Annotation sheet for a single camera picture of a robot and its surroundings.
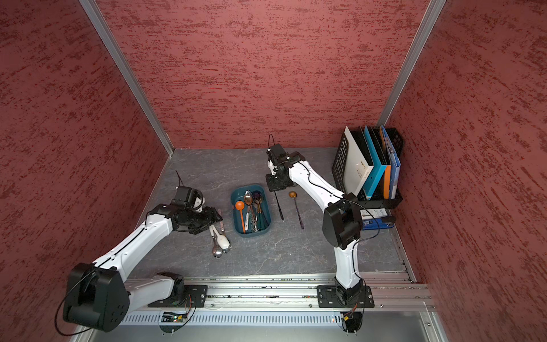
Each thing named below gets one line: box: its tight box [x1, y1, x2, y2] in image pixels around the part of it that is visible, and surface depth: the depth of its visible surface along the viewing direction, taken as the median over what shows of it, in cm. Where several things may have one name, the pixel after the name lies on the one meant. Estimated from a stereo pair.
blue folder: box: [381, 124, 401, 200], surface depth 82 cm
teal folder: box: [363, 125, 387, 200], surface depth 81 cm
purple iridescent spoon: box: [252, 190, 263, 228], surface depth 100 cm
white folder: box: [344, 126, 375, 198], surface depth 83 cm
